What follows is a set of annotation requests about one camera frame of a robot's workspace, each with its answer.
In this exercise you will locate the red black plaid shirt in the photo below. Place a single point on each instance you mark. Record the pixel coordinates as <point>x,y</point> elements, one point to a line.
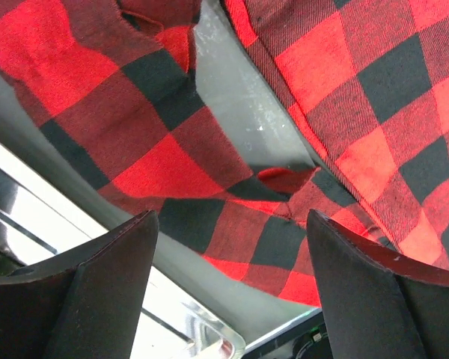
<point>111,85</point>

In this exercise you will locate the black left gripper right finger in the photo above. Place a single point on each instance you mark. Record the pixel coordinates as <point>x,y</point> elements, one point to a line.
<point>376,302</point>

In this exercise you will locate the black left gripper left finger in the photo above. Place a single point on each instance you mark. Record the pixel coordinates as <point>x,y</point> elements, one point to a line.
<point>83,303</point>

